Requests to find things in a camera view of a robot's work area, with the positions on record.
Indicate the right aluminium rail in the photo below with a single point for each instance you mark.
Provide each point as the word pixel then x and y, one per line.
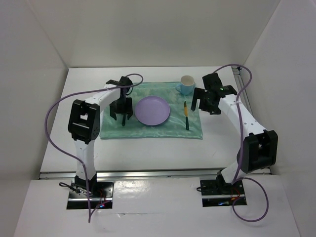
pixel 255 97

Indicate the gold fork dark handle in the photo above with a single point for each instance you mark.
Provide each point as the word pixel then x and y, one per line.
pixel 123 119

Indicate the front aluminium rail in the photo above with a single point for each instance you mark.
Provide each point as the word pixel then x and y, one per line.
pixel 165 173

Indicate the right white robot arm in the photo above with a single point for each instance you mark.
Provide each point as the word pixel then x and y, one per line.
pixel 259 146

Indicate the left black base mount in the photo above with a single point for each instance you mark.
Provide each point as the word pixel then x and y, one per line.
pixel 101 189

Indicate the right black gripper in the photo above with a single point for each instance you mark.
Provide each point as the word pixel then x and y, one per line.
pixel 200 93

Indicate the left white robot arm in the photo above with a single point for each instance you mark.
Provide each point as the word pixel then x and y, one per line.
pixel 85 125

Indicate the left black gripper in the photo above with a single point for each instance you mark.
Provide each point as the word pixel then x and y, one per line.
pixel 127 109

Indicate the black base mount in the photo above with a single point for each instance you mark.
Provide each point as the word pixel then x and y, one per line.
pixel 215 188
pixel 101 189

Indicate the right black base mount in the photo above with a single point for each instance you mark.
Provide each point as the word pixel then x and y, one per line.
pixel 215 188

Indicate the purple plastic plate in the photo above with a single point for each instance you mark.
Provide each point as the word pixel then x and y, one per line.
pixel 152 110

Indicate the blue and white mug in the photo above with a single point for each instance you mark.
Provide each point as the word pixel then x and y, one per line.
pixel 186 85

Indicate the aluminium rail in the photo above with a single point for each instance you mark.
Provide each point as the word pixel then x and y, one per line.
pixel 165 173
pixel 255 97

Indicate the gold knife dark handle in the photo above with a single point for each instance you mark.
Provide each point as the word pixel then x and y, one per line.
pixel 186 115

